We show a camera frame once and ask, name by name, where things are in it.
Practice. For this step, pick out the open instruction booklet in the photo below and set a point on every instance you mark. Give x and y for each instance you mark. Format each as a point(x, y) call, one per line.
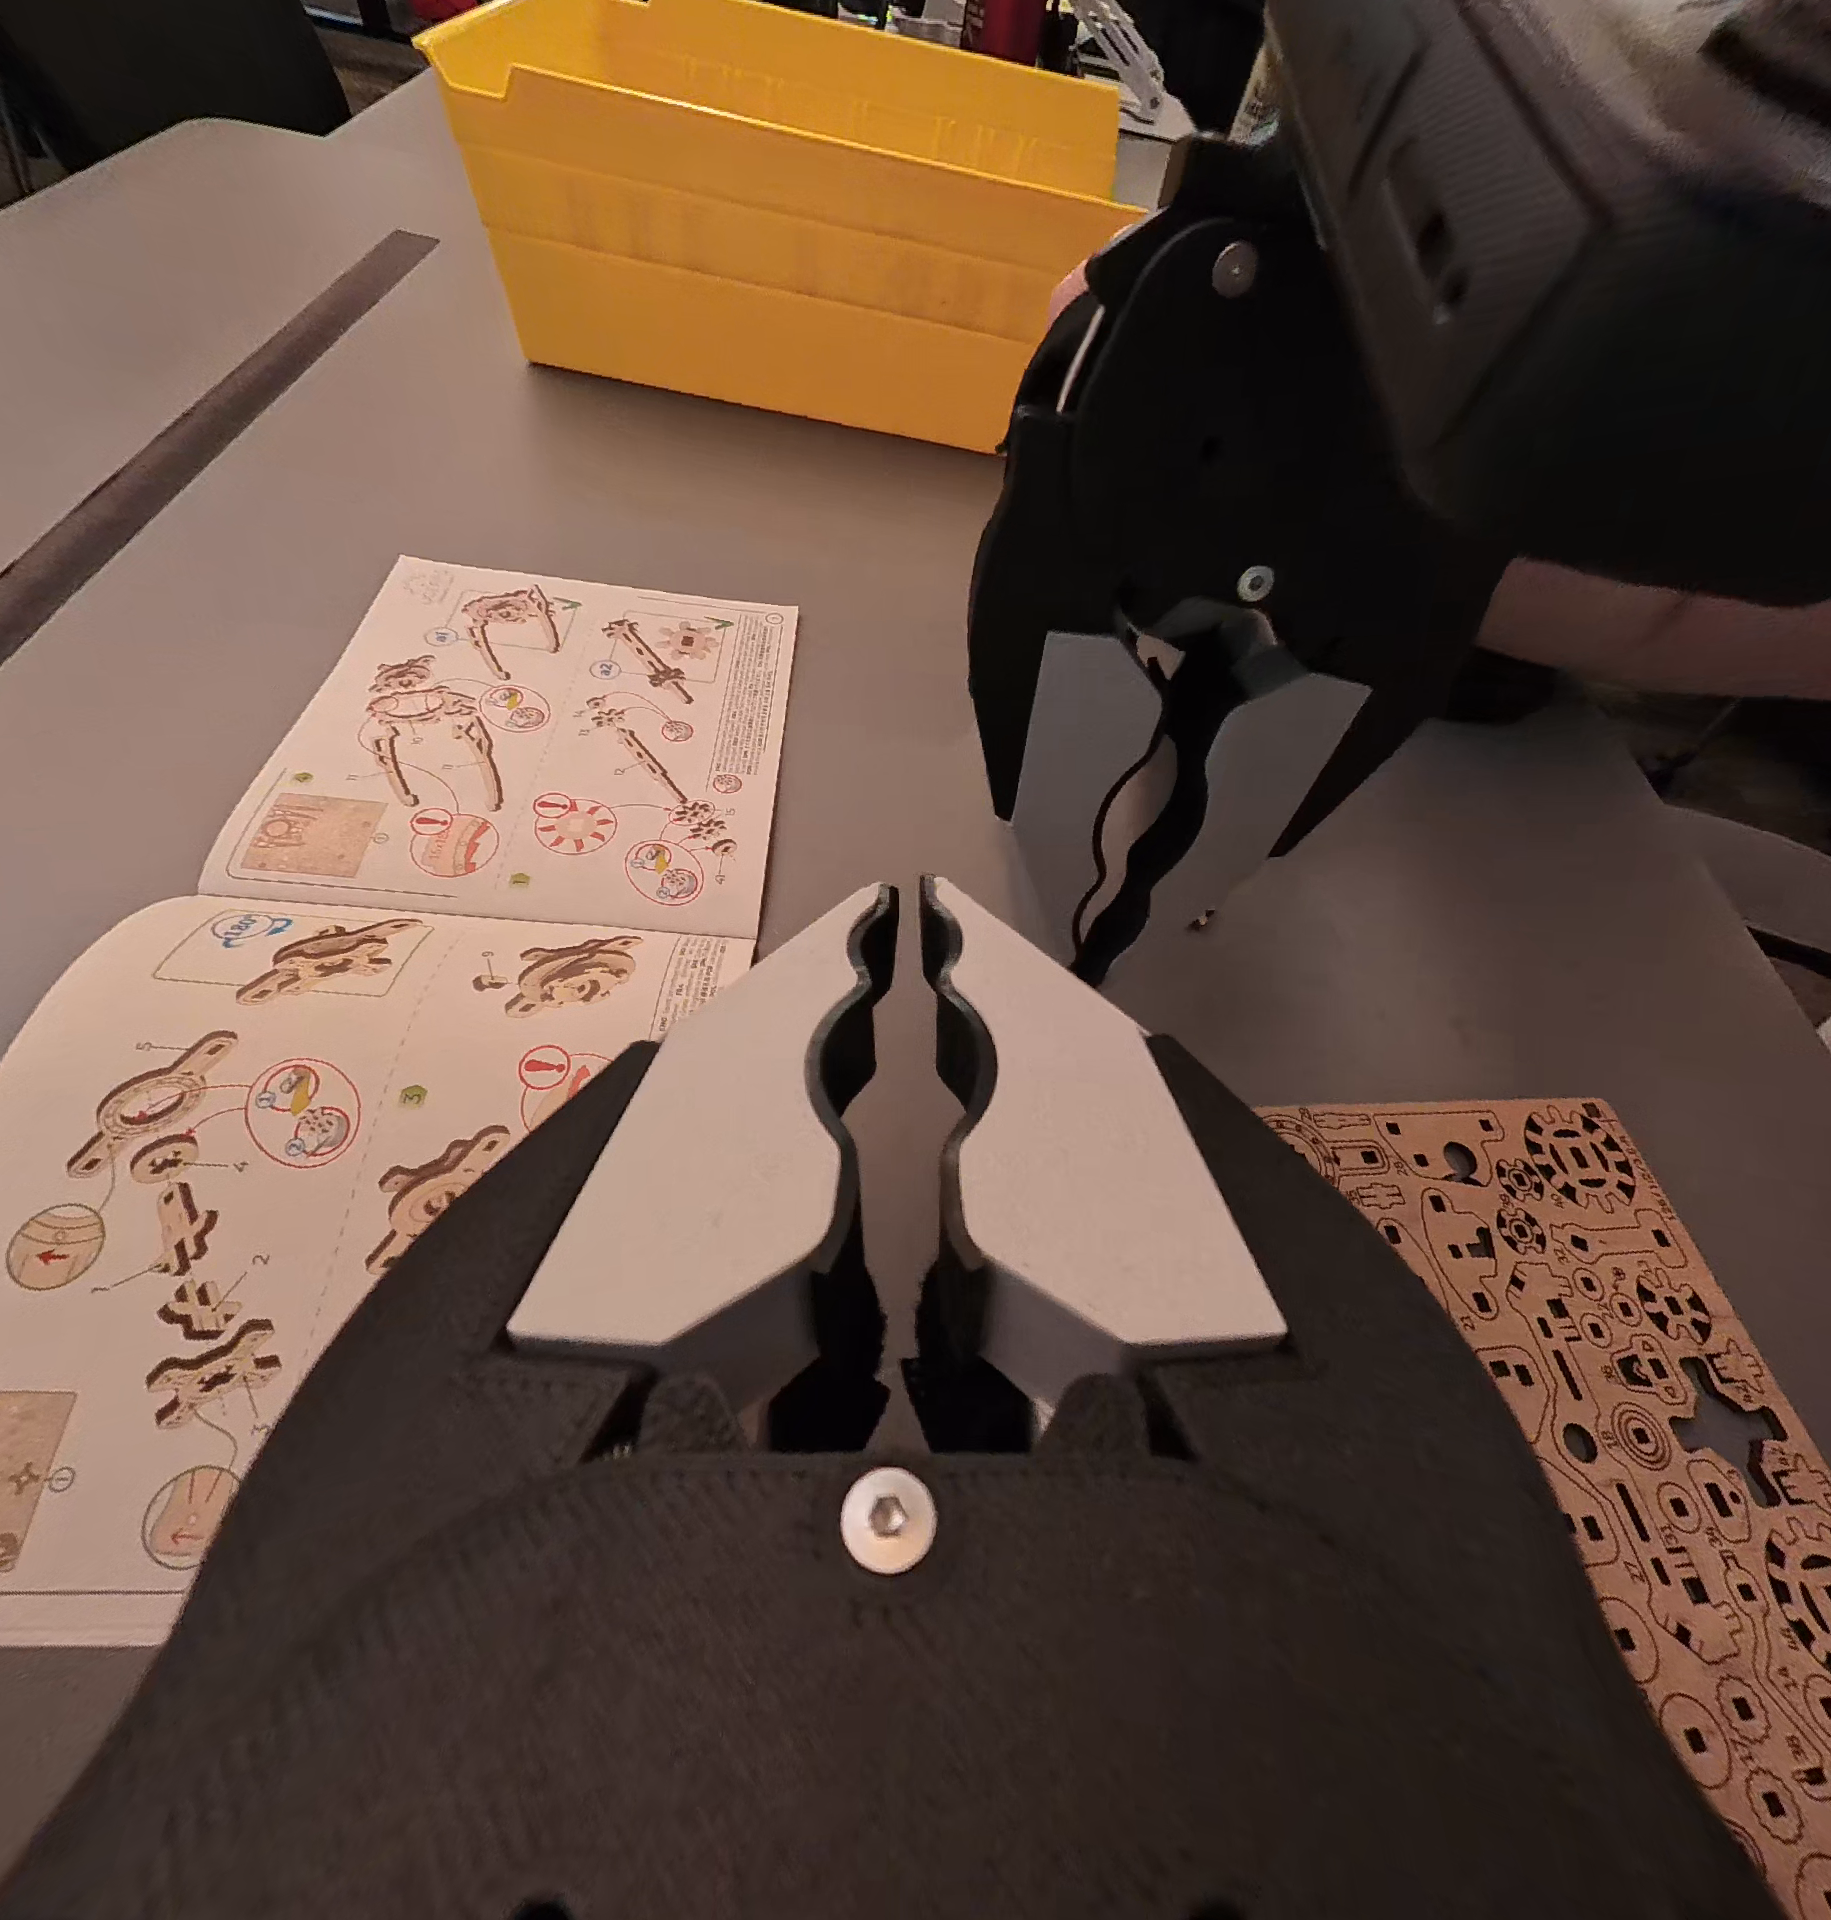
point(405, 840)

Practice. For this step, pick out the yellow plastic bin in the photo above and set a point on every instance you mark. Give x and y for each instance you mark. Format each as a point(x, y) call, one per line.
point(766, 256)

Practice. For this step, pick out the black cushion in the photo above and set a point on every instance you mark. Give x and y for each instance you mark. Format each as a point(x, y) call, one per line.
point(1724, 450)

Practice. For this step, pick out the grey chair part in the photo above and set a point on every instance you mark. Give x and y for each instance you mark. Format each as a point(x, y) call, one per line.
point(1783, 900)

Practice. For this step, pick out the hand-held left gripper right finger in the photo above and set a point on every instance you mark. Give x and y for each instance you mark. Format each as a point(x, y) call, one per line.
point(1110, 1201)

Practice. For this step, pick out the white metal frame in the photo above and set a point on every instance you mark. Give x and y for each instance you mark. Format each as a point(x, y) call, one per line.
point(1117, 61)

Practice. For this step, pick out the person's right forearm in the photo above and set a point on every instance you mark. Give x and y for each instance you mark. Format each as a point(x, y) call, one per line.
point(1678, 637)

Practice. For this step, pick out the black office chair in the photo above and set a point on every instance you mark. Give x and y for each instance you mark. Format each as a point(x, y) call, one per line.
point(151, 75)

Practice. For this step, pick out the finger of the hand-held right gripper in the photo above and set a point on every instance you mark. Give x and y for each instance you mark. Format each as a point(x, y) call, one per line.
point(1066, 751)
point(1276, 766)

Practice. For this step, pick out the laser-cut wooden parts sheet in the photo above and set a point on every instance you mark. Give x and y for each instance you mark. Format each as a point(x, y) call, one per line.
point(1633, 1351)

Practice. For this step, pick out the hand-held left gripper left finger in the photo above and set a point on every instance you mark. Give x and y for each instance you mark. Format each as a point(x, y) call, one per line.
point(676, 1201)

